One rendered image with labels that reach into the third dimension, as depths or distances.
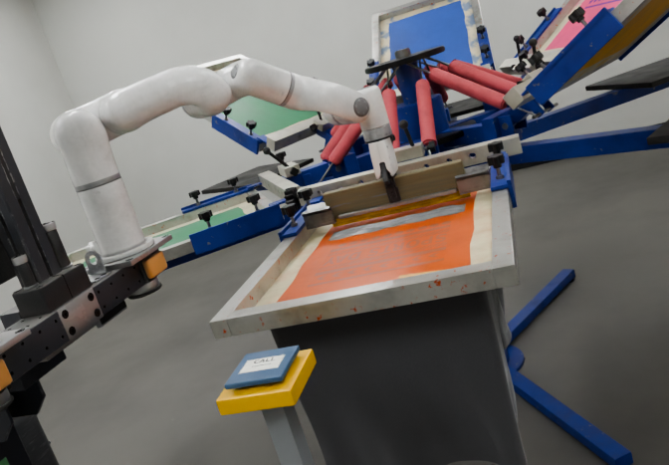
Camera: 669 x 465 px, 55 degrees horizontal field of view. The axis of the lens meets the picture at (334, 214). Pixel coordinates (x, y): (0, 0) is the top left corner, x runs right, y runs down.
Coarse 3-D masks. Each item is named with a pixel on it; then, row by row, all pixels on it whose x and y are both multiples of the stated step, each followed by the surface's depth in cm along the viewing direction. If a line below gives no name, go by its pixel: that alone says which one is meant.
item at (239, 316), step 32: (512, 224) 132; (288, 256) 160; (512, 256) 111; (256, 288) 139; (352, 288) 119; (384, 288) 114; (416, 288) 113; (448, 288) 111; (480, 288) 110; (224, 320) 124; (256, 320) 122; (288, 320) 120; (320, 320) 119
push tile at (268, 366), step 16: (256, 352) 109; (272, 352) 107; (288, 352) 105; (240, 368) 105; (256, 368) 103; (272, 368) 101; (288, 368) 101; (224, 384) 101; (240, 384) 100; (256, 384) 100
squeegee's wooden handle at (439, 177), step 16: (400, 176) 168; (416, 176) 167; (432, 176) 166; (448, 176) 165; (336, 192) 173; (352, 192) 172; (368, 192) 171; (384, 192) 170; (400, 192) 169; (416, 192) 168; (432, 192) 167; (336, 208) 175; (352, 208) 173
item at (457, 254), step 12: (444, 204) 168; (456, 204) 165; (468, 204) 162; (444, 216) 158; (456, 216) 155; (468, 216) 152; (396, 228) 160; (408, 228) 157; (456, 228) 146; (468, 228) 144; (456, 240) 138; (468, 240) 136; (456, 252) 131; (468, 252) 129; (432, 264) 129; (444, 264) 127; (456, 264) 125; (468, 264) 123; (372, 276) 133; (384, 276) 130; (396, 276) 128
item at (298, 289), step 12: (384, 216) 175; (396, 216) 171; (336, 228) 178; (324, 240) 170; (336, 240) 166; (348, 240) 163; (324, 252) 159; (312, 264) 153; (300, 276) 147; (312, 276) 144; (288, 288) 141; (300, 288) 139; (312, 288) 137; (324, 288) 134; (336, 288) 132; (348, 288) 130
